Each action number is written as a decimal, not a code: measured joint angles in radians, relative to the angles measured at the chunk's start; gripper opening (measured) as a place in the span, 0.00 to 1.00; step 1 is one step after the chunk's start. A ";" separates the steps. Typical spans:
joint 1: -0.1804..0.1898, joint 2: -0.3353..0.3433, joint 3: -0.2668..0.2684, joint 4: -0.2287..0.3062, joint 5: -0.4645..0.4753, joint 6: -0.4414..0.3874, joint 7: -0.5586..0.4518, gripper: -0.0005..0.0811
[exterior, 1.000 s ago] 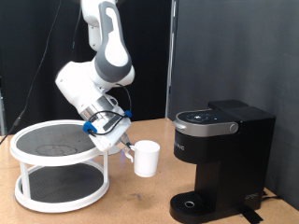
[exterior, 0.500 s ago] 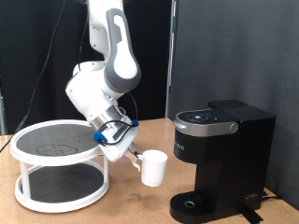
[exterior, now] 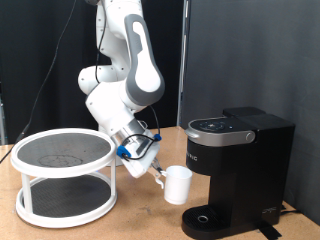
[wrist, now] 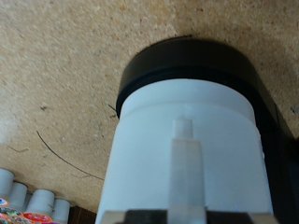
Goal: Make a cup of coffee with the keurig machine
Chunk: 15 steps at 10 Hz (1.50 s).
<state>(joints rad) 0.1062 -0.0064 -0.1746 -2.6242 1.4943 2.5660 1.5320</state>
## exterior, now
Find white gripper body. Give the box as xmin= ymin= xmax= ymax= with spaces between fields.
xmin=120 ymin=131 xmax=162 ymax=180

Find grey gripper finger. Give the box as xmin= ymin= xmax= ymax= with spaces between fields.
xmin=148 ymin=158 xmax=168 ymax=178

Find white ceramic mug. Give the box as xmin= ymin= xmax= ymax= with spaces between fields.
xmin=154 ymin=164 xmax=194 ymax=206

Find black Keurig coffee machine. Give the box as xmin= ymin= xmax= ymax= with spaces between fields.
xmin=181 ymin=106 xmax=296 ymax=240

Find white two-tier turntable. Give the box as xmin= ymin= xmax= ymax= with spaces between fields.
xmin=9 ymin=128 xmax=119 ymax=230

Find black backdrop curtain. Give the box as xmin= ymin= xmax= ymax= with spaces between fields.
xmin=0 ymin=0 xmax=185 ymax=146

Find blue cable clip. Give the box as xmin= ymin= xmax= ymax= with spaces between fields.
xmin=115 ymin=144 xmax=131 ymax=159

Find grey metal frame pole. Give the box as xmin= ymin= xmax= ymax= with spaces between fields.
xmin=176 ymin=0 xmax=192 ymax=128

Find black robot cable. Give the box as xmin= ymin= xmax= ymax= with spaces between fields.
xmin=0 ymin=0 xmax=161 ymax=164

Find black power cord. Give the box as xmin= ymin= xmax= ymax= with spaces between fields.
xmin=279 ymin=203 xmax=303 ymax=216

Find grey metal post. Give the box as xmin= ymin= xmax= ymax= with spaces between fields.
xmin=0 ymin=74 xmax=7 ymax=146

